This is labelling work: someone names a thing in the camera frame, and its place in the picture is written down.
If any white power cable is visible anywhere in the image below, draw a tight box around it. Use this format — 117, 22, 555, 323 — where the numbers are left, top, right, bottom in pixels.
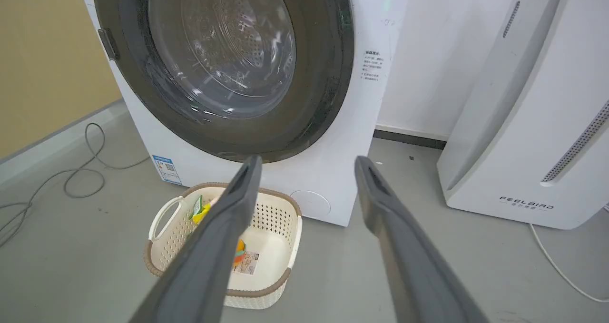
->
528, 204, 609, 303

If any grey floor cable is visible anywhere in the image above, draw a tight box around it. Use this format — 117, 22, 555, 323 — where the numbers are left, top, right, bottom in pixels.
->
0, 123, 151, 247

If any white air purifier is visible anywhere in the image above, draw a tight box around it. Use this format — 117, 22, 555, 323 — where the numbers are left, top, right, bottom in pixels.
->
437, 0, 609, 230

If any dark round washing machine door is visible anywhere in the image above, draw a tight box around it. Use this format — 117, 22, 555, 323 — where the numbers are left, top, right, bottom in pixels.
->
92, 0, 355, 164

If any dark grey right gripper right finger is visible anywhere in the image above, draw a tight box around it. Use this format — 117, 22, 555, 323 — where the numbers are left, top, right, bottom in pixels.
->
354, 156, 490, 323

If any white front-load washing machine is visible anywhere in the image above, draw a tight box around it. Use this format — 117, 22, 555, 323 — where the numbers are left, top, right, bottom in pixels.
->
77, 0, 413, 227

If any cream perforated laundry basket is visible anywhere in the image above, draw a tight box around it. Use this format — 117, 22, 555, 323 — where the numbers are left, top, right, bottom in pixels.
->
144, 182, 303, 310

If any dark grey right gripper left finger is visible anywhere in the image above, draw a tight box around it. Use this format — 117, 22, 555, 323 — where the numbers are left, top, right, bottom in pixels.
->
129, 155, 263, 323

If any yellow green toy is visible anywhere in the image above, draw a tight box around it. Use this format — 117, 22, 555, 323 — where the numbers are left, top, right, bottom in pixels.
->
189, 195, 213, 225

